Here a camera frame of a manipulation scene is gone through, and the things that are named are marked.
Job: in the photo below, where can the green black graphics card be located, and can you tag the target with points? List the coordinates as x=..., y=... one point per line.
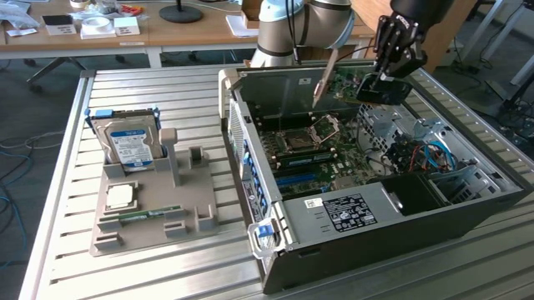
x=383, y=93

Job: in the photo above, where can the red orange small parts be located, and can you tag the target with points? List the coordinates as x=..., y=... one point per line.
x=131, y=9

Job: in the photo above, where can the silver power supply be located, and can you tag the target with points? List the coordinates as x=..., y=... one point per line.
x=300, y=218

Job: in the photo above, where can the black open PC case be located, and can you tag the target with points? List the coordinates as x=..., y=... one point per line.
x=375, y=250

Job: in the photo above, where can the grey parts rack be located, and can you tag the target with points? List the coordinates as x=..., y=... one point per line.
x=153, y=193

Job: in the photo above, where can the flat white box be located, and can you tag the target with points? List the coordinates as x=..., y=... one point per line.
x=97, y=35

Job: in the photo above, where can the clear plastic bag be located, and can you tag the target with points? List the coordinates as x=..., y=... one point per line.
x=16, y=15

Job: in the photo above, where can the black white sign box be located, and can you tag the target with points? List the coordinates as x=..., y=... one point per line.
x=57, y=22

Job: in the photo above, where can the white papers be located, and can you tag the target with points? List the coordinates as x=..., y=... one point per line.
x=237, y=29

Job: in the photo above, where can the loose green RAM stick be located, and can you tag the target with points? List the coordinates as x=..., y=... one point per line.
x=137, y=215

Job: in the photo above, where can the white desk frame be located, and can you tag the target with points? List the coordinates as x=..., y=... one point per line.
x=524, y=70

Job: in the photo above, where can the grey chipset heatsink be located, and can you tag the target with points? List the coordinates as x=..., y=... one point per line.
x=343, y=183

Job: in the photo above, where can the green motherboard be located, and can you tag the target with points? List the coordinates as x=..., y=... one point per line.
x=346, y=168

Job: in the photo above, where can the white blue case latch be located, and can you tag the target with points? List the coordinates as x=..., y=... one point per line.
x=263, y=232

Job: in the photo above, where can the wooden desk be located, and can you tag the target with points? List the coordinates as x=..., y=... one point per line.
x=62, y=43

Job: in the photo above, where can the white tape roll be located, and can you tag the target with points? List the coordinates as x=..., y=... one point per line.
x=87, y=26

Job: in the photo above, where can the brown cardboard box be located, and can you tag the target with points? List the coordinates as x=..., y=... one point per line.
x=249, y=11

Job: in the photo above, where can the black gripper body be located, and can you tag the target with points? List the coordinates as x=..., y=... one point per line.
x=420, y=12

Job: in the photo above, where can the hard disk with blue rails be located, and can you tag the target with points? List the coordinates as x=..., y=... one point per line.
x=124, y=147

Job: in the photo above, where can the silver CPU chip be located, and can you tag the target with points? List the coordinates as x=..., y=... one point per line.
x=119, y=197

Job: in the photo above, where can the metal socket cover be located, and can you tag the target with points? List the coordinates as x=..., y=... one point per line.
x=320, y=120

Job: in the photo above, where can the metal drive cage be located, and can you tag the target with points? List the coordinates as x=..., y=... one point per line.
x=387, y=125

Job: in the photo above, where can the CPU socket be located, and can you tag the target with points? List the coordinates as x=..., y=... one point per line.
x=297, y=142

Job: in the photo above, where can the black lamp base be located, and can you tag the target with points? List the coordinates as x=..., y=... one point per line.
x=179, y=15

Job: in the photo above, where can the blue expansion slot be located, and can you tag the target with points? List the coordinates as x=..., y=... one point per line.
x=296, y=179

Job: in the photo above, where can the white paper label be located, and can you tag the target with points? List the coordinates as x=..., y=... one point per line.
x=20, y=32

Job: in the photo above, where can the beige tape roll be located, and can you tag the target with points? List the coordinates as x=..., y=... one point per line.
x=72, y=3

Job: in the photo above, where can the white cube box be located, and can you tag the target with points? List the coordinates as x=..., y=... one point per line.
x=124, y=25

